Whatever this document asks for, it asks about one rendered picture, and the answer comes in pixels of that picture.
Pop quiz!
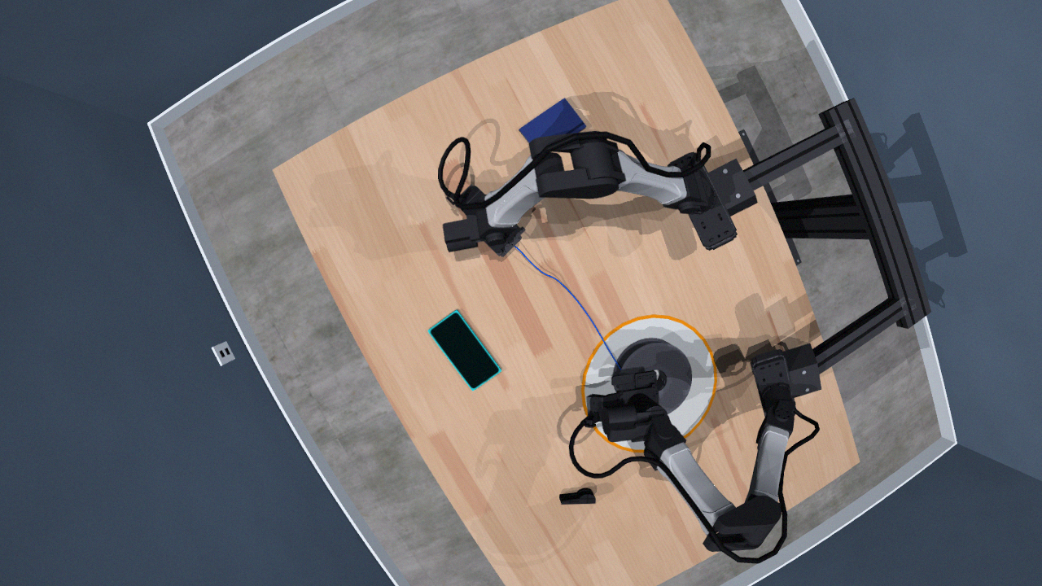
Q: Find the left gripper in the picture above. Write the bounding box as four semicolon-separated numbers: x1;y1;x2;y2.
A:
611;370;659;408

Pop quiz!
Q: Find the orange painted ring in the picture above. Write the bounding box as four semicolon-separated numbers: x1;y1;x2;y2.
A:
581;314;717;453

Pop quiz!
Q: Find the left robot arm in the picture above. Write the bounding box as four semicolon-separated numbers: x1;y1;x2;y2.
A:
584;356;796;551

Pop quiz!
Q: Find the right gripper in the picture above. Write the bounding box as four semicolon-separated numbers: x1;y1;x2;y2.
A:
490;226;525;257

